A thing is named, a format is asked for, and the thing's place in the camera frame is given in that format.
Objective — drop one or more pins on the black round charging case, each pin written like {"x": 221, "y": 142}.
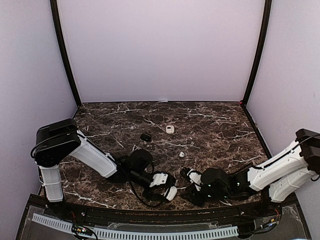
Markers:
{"x": 146, "y": 137}

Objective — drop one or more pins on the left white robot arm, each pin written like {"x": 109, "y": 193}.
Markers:
{"x": 56, "y": 141}

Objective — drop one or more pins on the white bud earbud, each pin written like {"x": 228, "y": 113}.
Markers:
{"x": 182, "y": 154}

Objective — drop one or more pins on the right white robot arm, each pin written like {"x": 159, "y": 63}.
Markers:
{"x": 280, "y": 175}

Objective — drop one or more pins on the black front table rail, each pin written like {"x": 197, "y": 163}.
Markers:
{"x": 103, "y": 216}

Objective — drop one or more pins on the right black frame post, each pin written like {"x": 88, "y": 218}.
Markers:
{"x": 259, "y": 51}

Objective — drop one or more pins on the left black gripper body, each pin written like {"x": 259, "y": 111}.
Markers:
{"x": 136, "y": 174}

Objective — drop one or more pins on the white slotted cable duct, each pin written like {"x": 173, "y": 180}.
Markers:
{"x": 121, "y": 231}

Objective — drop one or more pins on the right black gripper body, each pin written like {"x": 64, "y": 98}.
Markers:
{"x": 220, "y": 194}

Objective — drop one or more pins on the left black frame post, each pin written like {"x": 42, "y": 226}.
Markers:
{"x": 63, "y": 52}

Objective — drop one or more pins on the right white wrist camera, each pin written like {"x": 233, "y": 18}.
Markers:
{"x": 191, "y": 175}

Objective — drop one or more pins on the beige gold-rimmed charging case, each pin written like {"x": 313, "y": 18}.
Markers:
{"x": 170, "y": 129}

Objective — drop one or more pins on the white oval charging case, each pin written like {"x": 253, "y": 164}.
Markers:
{"x": 170, "y": 193}

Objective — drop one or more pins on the black frame post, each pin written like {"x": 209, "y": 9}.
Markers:
{"x": 259, "y": 51}
{"x": 63, "y": 52}

